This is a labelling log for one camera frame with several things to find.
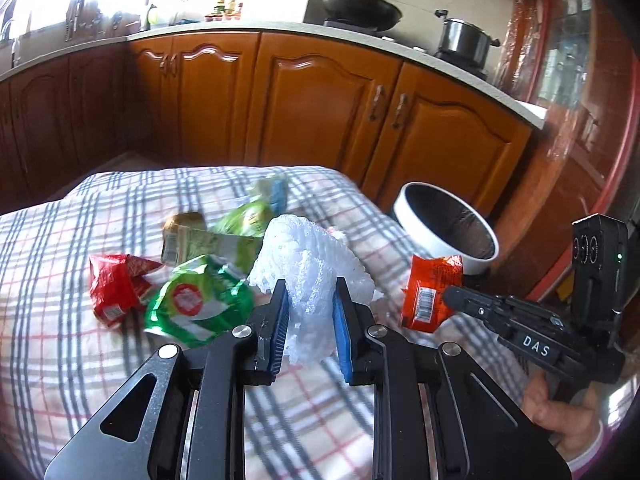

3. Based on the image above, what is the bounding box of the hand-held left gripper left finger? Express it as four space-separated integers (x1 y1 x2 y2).
45 280 292 480

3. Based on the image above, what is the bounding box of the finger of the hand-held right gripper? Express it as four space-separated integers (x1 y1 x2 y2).
443 285 567 334

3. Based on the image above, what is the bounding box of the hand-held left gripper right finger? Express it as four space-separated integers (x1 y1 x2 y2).
334 276 573 480

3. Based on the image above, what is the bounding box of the orange snack wrapper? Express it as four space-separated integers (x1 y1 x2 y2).
401 254 466 333

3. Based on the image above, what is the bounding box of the white foam wrap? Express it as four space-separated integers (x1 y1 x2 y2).
248 214 386 366

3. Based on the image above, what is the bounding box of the white round trash bin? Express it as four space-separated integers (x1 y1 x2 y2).
392 181 500 276

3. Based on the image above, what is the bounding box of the green and white wrapper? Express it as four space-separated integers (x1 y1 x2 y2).
144 254 256 348

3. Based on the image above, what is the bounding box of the lime green bag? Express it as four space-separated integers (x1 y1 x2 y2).
212 200 273 238

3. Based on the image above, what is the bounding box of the green gold snack packet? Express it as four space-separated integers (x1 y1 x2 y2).
161 211 263 273

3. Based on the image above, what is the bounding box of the blue and green packet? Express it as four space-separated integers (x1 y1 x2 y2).
250 175 290 213

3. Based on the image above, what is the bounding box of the red snack wrapper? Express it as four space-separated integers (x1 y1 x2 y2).
89 253 163 328

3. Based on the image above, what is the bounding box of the person's right forearm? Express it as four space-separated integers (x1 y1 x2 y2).
562 395 640 478

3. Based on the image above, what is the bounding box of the person's right hand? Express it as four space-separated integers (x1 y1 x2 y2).
522 375 606 461

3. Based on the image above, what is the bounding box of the plaid cloth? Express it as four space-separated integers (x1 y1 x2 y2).
0 165 531 480

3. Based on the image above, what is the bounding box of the red framed glass sliding door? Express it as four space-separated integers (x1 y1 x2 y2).
500 0 640 311

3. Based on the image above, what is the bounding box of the row of wooden base cabinets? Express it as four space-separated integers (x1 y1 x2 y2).
0 32 533 221

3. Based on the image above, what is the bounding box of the steel cooking pot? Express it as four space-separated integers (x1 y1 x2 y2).
434 8 501 63

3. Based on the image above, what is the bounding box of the black wok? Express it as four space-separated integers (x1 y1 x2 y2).
281 0 403 32

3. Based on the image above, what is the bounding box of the cluster of condiment bottles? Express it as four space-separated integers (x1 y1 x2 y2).
205 0 247 22

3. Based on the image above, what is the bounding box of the white and green container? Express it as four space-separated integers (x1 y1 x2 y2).
145 4 171 31

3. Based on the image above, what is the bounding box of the knife block with knives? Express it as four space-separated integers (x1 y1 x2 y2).
65 0 86 41

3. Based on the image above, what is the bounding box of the kitchen window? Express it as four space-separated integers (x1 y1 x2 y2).
0 0 151 51

